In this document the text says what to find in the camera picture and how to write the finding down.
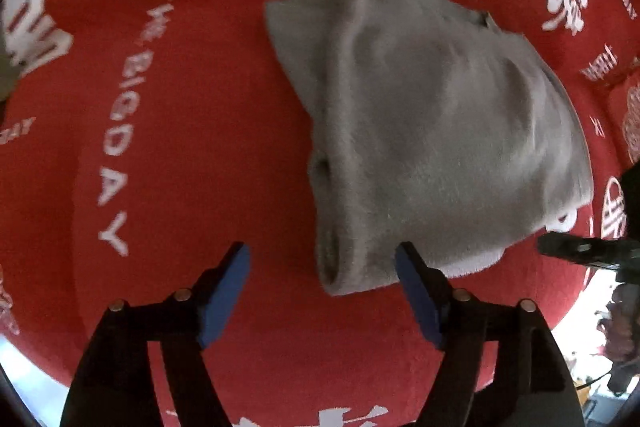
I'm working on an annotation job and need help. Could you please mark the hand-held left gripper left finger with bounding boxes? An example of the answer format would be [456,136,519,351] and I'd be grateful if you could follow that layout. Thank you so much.
[60,242,251,427]

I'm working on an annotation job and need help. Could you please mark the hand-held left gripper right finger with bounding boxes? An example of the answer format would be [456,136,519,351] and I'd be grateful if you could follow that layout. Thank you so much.
[394,242,586,427]

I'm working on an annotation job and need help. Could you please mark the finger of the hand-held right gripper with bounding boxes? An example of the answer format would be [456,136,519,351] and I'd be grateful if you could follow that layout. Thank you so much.
[616,164,640,239]
[537,232,640,272]

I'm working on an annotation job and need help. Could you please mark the grey sweater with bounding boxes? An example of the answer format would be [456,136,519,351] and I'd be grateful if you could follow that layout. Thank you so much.
[264,0,595,297]

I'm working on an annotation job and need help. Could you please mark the red printed blanket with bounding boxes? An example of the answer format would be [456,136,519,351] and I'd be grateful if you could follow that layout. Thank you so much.
[0,0,640,427]

